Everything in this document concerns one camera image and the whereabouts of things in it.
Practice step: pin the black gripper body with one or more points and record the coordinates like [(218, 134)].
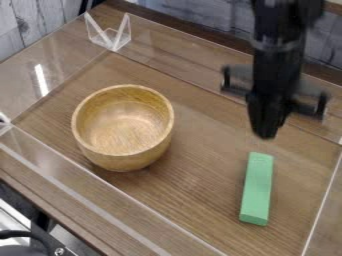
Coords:
[(274, 81)]

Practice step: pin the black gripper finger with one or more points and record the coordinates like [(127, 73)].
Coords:
[(268, 111)]

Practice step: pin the green rectangular block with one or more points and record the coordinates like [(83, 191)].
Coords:
[(256, 189)]

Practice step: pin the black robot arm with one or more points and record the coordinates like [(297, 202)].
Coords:
[(283, 20)]

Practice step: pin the wooden bowl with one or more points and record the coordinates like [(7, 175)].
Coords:
[(122, 125)]

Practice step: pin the black metal table leg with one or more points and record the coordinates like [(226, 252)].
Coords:
[(41, 226)]

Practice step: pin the clear acrylic enclosure wall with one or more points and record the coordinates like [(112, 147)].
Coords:
[(176, 208)]

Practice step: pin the clear acrylic corner bracket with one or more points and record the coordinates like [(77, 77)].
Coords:
[(110, 38)]

